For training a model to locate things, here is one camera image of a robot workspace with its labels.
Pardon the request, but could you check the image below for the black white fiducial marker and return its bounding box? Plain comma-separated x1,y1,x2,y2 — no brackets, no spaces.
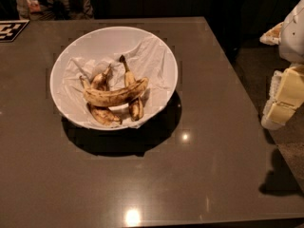
0,20,29,43

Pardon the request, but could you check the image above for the person in background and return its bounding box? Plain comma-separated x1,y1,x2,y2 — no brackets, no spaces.
16,0,94,21

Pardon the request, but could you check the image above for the long spotted banana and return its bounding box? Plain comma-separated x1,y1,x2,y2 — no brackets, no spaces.
80,76,149,107

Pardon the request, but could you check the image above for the white paper liner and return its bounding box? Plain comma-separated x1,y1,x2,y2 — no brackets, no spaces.
56,35,177,129

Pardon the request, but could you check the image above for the white bowl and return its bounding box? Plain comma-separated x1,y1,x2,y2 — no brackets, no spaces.
49,26,179,132

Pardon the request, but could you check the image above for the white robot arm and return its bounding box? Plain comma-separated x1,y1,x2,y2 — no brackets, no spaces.
259,0,304,130

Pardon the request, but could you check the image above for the left spotted banana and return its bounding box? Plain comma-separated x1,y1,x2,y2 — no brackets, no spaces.
88,66,123,126

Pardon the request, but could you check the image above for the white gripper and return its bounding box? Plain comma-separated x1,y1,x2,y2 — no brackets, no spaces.
261,65,304,130

